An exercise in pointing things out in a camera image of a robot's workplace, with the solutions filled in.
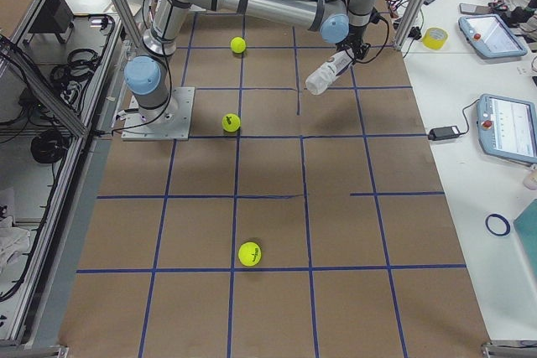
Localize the black smartphone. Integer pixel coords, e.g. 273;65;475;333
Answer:
459;3;491;15

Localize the tennis ball far right side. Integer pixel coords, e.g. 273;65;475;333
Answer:
237;241;262;267

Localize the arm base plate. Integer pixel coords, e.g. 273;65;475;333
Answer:
121;86;195;141

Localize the tennis ball near base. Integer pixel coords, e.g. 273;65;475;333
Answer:
222;113;241;132

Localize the tennis ball front centre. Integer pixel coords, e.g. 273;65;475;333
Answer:
230;36;247;54

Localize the grey teach pendant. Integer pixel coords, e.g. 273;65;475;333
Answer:
458;14;527;59
477;94;536;165

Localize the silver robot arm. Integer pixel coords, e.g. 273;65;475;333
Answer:
124;0;376;127

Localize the grey teach pendant near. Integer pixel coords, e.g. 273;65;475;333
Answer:
477;94;536;165

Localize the clear tennis ball can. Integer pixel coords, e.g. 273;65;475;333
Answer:
305;50;352;96

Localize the grey teach pendant far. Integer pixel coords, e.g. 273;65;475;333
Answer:
458;14;527;59

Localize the yellow tape roll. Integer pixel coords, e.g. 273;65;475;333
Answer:
422;27;448;50

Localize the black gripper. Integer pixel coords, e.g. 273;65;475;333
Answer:
337;25;370;60

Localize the small black adapter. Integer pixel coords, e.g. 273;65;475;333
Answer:
427;126;461;141

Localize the aluminium frame post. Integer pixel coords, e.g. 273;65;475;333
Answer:
392;0;446;53

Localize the white crumpled cloth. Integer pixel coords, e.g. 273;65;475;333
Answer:
0;188;33;275

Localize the blue tape ring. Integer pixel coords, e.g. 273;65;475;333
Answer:
485;213;511;237

